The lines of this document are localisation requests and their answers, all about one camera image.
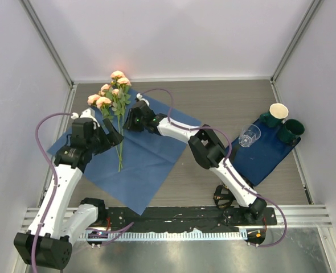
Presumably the large blue wrapping paper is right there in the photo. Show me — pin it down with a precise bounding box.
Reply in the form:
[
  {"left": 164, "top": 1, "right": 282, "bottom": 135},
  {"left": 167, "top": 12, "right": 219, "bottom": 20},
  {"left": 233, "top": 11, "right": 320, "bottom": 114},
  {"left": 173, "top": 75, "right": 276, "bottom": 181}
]
[{"left": 47, "top": 88, "right": 200, "bottom": 216}]

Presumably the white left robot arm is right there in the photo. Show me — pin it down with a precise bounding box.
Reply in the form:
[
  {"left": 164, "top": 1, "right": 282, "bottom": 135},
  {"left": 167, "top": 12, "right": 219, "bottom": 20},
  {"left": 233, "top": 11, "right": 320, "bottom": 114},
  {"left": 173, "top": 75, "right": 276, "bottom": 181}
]
[{"left": 14, "top": 117, "right": 124, "bottom": 272}]

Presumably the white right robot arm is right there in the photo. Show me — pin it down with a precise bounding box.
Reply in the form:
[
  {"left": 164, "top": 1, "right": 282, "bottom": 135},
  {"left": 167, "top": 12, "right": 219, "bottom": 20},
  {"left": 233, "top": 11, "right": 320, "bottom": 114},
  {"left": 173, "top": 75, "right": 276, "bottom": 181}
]
[{"left": 123, "top": 99, "right": 267, "bottom": 225}]

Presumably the black printed ribbon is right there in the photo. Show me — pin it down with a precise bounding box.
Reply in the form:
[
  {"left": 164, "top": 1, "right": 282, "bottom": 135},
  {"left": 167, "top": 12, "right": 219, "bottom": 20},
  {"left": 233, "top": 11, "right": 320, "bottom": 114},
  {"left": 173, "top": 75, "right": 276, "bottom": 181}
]
[{"left": 213, "top": 185, "right": 236, "bottom": 210}]

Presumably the clear plastic cup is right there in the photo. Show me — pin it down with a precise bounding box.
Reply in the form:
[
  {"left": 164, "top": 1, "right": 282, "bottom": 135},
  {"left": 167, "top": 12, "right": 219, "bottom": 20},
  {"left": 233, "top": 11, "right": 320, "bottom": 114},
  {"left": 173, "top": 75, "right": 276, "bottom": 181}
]
[{"left": 238, "top": 124, "right": 261, "bottom": 148}]

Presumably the dark green mug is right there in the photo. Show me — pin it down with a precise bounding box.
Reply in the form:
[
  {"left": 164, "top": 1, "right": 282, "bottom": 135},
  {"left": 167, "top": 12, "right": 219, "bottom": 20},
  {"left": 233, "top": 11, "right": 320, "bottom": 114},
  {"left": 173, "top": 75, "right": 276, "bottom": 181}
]
[
  {"left": 277, "top": 119, "right": 305, "bottom": 146},
  {"left": 259, "top": 111, "right": 284, "bottom": 128}
]

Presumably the beige paper cup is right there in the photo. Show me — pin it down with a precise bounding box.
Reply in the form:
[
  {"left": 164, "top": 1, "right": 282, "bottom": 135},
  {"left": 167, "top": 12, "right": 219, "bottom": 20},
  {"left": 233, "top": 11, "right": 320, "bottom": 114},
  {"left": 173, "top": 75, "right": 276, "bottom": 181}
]
[{"left": 269, "top": 103, "right": 289, "bottom": 121}]

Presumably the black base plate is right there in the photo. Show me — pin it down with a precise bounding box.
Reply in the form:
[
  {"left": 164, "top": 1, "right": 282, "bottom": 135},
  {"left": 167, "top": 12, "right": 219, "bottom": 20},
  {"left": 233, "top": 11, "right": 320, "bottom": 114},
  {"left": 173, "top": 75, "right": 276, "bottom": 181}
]
[{"left": 106, "top": 206, "right": 277, "bottom": 232}]

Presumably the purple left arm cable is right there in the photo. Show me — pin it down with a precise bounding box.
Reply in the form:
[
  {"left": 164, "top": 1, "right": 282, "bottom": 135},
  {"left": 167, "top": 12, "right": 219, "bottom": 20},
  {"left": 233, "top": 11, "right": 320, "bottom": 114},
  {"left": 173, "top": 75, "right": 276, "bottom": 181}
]
[{"left": 31, "top": 113, "right": 134, "bottom": 273}]

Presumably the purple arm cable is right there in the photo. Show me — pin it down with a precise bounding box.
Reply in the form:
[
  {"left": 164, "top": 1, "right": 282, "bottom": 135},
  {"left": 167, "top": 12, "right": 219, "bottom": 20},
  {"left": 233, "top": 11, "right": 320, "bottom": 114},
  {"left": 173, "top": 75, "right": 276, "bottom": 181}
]
[
  {"left": 31, "top": 113, "right": 134, "bottom": 273},
  {"left": 141, "top": 88, "right": 288, "bottom": 250}
]

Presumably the slotted cable duct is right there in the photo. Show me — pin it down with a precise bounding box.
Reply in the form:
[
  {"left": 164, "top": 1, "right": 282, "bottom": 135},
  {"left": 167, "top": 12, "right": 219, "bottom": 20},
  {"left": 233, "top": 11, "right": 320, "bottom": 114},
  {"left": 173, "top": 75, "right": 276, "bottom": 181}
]
[{"left": 78, "top": 229, "right": 247, "bottom": 242}]

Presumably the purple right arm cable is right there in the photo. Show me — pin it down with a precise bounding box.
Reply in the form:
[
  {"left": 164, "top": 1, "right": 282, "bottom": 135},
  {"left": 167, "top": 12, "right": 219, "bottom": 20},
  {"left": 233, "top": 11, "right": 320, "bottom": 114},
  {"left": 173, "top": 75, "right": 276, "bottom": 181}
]
[{"left": 141, "top": 88, "right": 288, "bottom": 250}]

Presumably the aluminium frame rail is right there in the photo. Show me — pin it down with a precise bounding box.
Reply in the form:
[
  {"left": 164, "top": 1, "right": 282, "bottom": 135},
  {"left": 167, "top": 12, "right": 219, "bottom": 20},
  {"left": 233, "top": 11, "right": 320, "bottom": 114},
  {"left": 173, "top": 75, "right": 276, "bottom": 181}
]
[{"left": 21, "top": 204, "right": 334, "bottom": 230}]

